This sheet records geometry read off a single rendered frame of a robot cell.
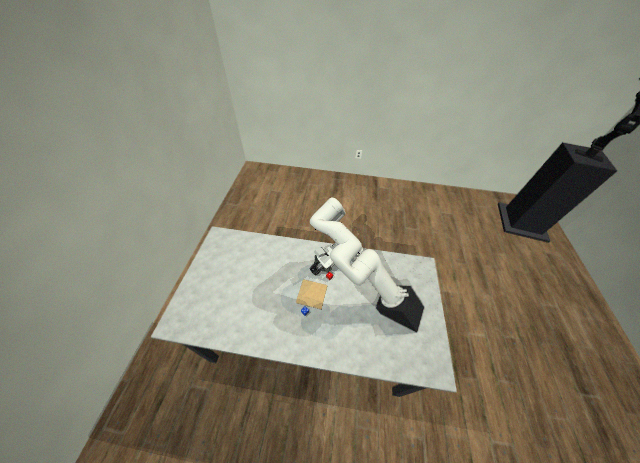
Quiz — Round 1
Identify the tan flat mat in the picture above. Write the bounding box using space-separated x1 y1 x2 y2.
296 280 327 309

